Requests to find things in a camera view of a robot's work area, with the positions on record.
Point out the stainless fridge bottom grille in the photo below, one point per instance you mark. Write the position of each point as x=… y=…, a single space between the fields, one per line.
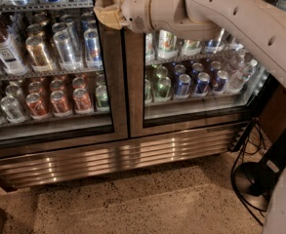
x=73 y=163

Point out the orange soda can middle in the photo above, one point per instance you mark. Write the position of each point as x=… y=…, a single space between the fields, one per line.
x=60 y=103

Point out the brown tea bottle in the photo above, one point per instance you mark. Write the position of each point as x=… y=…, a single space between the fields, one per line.
x=11 y=55

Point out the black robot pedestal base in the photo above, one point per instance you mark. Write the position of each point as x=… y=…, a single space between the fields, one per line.
x=255 y=181

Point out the gold drink can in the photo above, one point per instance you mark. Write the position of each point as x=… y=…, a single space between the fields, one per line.
x=41 y=59

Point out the orange soda can right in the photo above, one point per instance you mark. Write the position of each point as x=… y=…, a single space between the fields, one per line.
x=82 y=101

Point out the orange soda can left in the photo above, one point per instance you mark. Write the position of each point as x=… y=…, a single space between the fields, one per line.
x=38 y=107

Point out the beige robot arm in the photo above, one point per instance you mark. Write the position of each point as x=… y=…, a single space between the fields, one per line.
x=261 y=28

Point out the green soda can left door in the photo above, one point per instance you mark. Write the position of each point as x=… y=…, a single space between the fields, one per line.
x=102 y=98

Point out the green can lower right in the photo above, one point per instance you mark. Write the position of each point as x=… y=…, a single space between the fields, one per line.
x=162 y=89

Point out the white green soda can right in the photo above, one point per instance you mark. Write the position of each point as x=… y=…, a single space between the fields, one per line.
x=190 y=47

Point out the white green soda can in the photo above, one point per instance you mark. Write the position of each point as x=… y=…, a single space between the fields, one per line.
x=167 y=47
x=190 y=47

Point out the silver can lower left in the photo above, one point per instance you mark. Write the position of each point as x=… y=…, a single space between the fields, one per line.
x=13 y=109

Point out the glass fridge door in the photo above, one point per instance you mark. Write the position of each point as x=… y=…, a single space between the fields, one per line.
x=44 y=18
x=249 y=88

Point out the orange soda can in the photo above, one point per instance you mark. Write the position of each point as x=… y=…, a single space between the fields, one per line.
x=60 y=103
x=82 y=101
x=38 y=107

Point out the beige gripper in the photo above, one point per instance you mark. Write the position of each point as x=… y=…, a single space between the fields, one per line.
x=137 y=10

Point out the silver tall can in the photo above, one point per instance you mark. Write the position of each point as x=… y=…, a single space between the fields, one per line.
x=69 y=60

